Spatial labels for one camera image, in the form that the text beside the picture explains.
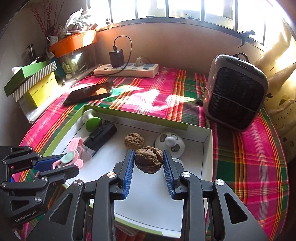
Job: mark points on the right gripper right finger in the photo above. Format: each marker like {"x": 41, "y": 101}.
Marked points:
{"x": 172, "y": 171}

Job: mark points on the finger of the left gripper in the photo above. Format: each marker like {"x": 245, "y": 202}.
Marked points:
{"x": 45, "y": 163}
{"x": 57, "y": 176}

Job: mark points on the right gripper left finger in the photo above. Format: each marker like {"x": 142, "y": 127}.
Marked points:
{"x": 125, "y": 175}

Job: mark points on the pink clip with green pad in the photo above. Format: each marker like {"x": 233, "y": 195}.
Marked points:
{"x": 65, "y": 161}

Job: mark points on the brown walnut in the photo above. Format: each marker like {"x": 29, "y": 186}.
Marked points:
{"x": 149, "y": 159}
{"x": 134, "y": 141}

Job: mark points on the black lighter device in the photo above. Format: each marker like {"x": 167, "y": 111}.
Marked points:
{"x": 98, "y": 138}

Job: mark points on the small white round cap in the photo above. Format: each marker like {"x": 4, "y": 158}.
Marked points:
{"x": 179, "y": 161}

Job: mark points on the white round dome gadget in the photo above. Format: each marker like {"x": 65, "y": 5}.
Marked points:
{"x": 170, "y": 141}

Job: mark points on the green white cardboard box tray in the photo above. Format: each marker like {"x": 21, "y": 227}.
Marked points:
{"x": 148, "y": 206}

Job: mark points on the green white suction hook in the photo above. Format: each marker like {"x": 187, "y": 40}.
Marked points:
{"x": 91, "y": 121}

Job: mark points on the yellow box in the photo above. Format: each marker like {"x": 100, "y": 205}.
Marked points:
{"x": 41, "y": 91}

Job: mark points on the plaid bedspread cloth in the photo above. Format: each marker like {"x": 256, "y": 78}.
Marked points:
{"x": 251, "y": 162}

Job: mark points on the green box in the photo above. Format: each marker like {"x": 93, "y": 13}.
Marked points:
{"x": 21, "y": 75}

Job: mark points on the black smartphone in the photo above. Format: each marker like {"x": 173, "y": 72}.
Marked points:
{"x": 90, "y": 93}

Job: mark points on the striped white box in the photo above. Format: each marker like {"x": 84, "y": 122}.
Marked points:
{"x": 33, "y": 80}

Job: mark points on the white power strip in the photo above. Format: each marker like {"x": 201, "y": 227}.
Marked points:
{"x": 146, "y": 70}

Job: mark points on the white plug in strip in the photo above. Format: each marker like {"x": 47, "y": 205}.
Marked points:
{"x": 139, "y": 62}

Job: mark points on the orange tray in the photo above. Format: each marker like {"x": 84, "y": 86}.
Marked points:
{"x": 73, "y": 43}

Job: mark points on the black charger adapter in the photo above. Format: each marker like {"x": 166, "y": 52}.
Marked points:
{"x": 117, "y": 58}

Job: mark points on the cream heart curtain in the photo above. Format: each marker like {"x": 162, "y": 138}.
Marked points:
{"x": 278, "y": 63}

